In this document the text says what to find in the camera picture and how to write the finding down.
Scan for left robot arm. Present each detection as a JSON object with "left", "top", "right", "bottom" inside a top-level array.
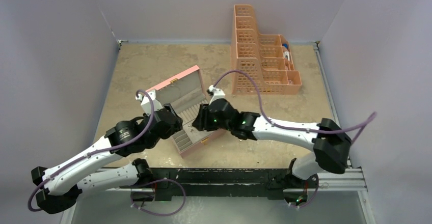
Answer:
[{"left": 27, "top": 104, "right": 183, "bottom": 214}]

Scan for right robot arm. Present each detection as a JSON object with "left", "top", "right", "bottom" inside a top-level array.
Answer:
[{"left": 192, "top": 99, "right": 352, "bottom": 187}]

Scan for pink jewelry box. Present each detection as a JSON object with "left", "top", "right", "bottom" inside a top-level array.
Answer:
[{"left": 146, "top": 65, "right": 226, "bottom": 158}]

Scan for orange mesh desk organizer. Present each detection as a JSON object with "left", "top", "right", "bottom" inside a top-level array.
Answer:
[{"left": 231, "top": 5, "right": 302, "bottom": 95}]

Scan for blue white items in organizer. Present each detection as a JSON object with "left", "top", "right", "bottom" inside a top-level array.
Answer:
[{"left": 282, "top": 43, "right": 291, "bottom": 62}]

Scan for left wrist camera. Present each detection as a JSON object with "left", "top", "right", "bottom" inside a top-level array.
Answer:
[{"left": 136, "top": 89, "right": 163, "bottom": 116}]

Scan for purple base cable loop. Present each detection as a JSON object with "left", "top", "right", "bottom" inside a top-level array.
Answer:
[{"left": 130, "top": 178, "right": 187, "bottom": 216}]

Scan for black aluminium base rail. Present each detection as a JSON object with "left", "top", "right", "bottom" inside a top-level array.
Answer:
[{"left": 69, "top": 167, "right": 368, "bottom": 203}]

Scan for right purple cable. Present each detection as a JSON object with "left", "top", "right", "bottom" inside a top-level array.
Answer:
[{"left": 211, "top": 69, "right": 377, "bottom": 146}]

